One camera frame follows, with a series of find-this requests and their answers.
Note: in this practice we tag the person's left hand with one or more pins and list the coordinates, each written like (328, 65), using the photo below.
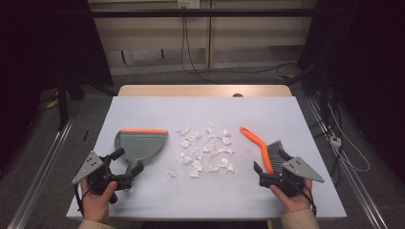
(97, 203)

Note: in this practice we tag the wooden wall post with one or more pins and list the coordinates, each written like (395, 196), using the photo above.
(209, 38)

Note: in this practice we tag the round table grommet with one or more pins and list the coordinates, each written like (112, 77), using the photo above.
(238, 95)

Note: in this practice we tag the pile of white paper scraps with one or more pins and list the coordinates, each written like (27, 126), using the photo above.
(203, 152)

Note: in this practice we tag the orange brush with grey bristles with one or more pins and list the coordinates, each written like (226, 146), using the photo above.
(265, 152)

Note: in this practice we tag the small black floor object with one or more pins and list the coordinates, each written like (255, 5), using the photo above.
(85, 135)

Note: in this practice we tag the wooden table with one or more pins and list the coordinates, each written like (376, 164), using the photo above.
(178, 90)

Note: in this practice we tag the grey dustpan with orange lip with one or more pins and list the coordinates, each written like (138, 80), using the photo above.
(141, 144)

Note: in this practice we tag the black crossbar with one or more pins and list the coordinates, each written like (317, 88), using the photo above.
(203, 12)

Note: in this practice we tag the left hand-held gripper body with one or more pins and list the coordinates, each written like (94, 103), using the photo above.
(95, 178)

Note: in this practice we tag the person's right hand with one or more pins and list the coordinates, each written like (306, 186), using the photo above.
(294, 203)

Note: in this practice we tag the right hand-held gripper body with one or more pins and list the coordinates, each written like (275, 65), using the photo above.
(286, 178)

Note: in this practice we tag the white power strip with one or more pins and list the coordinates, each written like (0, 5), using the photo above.
(335, 141)

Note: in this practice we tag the white wall socket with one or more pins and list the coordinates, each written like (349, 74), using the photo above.
(188, 3)

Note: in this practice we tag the metal floor rail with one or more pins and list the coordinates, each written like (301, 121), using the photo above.
(41, 171)
(356, 184)

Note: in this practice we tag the black metal stand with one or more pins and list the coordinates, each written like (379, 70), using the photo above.
(62, 101)

